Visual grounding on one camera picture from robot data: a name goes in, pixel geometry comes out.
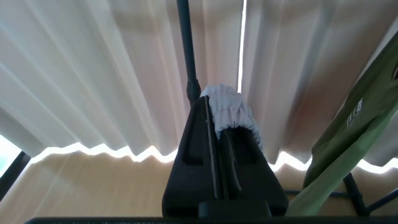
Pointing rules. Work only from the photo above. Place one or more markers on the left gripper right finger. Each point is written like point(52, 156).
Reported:
point(258, 186)

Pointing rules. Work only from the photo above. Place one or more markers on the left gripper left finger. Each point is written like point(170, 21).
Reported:
point(189, 174)

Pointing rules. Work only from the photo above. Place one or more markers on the pale grey garment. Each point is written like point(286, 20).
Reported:
point(230, 109)

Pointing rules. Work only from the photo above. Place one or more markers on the green long-sleeved shirt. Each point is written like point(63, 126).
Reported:
point(348, 140)

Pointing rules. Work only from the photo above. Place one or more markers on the black clothes rack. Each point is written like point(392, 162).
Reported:
point(186, 46)

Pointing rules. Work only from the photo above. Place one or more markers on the beige curtain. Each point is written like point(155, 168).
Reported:
point(77, 77)

